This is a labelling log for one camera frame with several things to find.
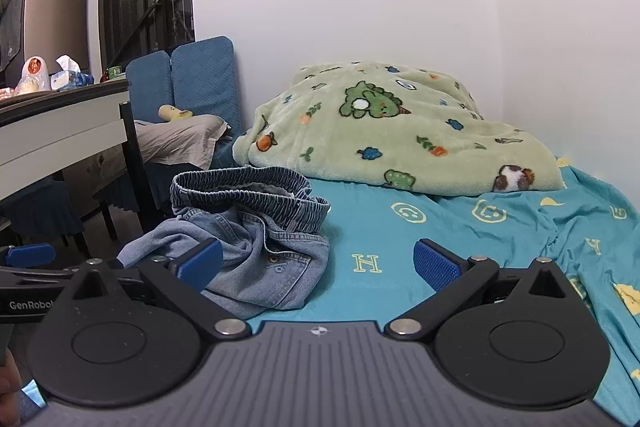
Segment blue denim jeans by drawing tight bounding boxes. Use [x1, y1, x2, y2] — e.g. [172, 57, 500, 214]
[116, 166, 332, 320]

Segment teal printed bed sheet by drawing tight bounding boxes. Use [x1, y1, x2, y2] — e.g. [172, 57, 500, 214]
[212, 140, 640, 427]

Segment white desk with dark top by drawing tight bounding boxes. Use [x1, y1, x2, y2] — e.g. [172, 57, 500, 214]
[0, 78, 132, 203]

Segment person's left hand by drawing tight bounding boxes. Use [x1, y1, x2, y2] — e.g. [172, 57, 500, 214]
[0, 363, 23, 426]

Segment green printed fleece blanket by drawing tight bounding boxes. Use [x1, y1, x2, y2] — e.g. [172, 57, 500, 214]
[232, 61, 566, 198]

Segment beige cloth on chair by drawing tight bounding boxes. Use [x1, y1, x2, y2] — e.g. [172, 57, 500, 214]
[131, 114, 233, 171]

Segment blue padded headboard panel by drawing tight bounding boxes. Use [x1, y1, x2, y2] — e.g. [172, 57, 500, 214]
[170, 36, 244, 139]
[126, 52, 174, 124]

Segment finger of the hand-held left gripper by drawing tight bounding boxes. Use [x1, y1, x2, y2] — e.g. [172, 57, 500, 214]
[0, 243, 57, 269]

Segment yellow plush toy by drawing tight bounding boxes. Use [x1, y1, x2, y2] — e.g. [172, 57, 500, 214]
[159, 104, 195, 123]

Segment grey refrigerator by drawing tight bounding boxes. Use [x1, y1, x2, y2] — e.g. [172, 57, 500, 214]
[0, 0, 90, 84]

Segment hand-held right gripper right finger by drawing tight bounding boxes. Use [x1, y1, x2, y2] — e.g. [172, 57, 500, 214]
[384, 238, 583, 340]

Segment chair with dark blue cover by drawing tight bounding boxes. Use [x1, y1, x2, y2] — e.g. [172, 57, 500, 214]
[0, 180, 87, 254]

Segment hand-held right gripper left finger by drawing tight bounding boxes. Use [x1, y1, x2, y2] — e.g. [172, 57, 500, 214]
[47, 238, 253, 342]

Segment blue tissue pack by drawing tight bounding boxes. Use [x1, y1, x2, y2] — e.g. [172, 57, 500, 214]
[50, 54, 95, 92]

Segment white plastic bag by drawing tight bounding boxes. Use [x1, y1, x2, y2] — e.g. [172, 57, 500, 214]
[20, 56, 51, 93]

